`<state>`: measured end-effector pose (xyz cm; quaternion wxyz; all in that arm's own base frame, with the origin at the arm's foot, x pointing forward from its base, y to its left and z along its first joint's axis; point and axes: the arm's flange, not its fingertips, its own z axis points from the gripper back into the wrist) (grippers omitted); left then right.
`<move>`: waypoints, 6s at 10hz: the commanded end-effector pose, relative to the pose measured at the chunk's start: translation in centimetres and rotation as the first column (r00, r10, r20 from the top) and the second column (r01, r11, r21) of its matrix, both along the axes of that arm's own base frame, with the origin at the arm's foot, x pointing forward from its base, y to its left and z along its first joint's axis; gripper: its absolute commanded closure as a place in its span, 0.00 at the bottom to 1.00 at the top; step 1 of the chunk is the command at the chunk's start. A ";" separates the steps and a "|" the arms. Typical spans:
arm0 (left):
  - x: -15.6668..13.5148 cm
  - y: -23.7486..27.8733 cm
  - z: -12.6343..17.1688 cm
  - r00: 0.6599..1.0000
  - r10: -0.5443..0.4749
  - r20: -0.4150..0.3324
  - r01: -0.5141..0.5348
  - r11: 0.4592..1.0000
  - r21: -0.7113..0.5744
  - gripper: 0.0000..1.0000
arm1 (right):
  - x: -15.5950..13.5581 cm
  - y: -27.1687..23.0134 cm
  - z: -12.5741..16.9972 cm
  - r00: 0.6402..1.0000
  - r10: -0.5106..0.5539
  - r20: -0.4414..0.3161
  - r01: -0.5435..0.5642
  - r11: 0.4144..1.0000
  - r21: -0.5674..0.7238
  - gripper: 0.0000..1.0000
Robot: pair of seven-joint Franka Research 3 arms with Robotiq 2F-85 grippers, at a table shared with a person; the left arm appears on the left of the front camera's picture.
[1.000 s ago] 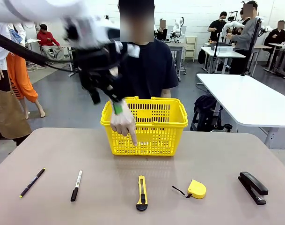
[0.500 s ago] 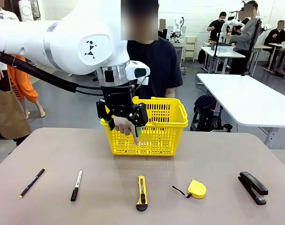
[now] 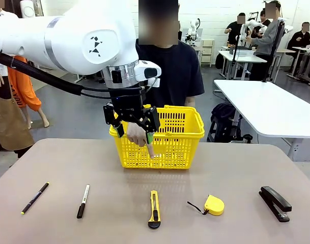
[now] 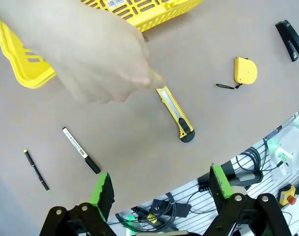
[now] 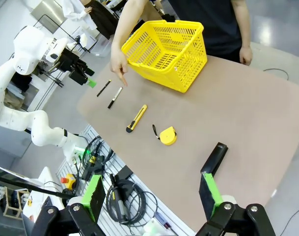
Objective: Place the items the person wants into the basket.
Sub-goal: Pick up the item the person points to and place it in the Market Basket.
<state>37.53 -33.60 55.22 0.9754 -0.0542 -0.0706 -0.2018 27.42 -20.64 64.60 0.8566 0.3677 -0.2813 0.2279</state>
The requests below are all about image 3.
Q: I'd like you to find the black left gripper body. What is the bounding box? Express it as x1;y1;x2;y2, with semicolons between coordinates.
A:
109;87;146;120

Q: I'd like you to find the black stapler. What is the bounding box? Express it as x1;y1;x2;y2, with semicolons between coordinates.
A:
258;186;292;223

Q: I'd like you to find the person's left forearm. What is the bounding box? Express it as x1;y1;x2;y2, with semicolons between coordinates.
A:
184;96;196;109

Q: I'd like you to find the yellow plastic shopping basket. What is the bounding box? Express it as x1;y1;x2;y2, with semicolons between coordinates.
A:
108;104;206;170

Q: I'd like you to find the person in black t-shirt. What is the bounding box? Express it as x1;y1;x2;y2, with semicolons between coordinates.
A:
135;0;205;110

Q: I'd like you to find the person's right hand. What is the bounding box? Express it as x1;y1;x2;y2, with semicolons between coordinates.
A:
126;121;156;160

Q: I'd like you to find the black backpack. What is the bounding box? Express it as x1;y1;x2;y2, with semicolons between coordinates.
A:
210;101;243;138

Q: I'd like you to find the yellow black utility knife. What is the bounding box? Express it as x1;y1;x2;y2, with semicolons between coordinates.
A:
148;190;161;229

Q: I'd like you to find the white shelf cart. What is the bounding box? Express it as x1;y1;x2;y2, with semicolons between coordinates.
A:
201;39;215;68

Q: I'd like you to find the white marker with black cap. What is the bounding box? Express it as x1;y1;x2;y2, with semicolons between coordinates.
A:
76;184;91;219

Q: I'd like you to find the mannequin in orange hoodie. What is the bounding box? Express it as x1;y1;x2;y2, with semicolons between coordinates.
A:
7;54;50;129

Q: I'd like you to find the yellow tape measure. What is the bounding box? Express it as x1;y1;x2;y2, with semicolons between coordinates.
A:
187;194;225;216

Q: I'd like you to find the mannequin in brown apron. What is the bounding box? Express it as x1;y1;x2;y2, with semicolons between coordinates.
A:
0;10;35;159

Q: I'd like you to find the large white table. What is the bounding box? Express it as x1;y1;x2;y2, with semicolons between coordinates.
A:
213;79;310;161

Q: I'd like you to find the background white desk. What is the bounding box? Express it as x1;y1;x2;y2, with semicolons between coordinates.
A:
218;49;268;81

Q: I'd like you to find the black pen with yellow tip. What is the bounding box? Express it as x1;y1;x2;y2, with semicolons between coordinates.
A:
20;181;50;215

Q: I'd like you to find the standing bystander in black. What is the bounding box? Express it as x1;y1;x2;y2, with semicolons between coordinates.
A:
224;12;247;47

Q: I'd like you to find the bystander in grey sweater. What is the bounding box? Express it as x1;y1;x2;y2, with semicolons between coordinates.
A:
249;1;282;82

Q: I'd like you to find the seated bystander in black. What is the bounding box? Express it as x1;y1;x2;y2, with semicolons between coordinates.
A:
287;22;310;73

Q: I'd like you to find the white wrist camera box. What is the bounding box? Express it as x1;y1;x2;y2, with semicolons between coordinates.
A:
133;60;162;87

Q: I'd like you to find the black corrugated cable conduit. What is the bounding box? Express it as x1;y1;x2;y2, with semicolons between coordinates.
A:
0;52;147;100

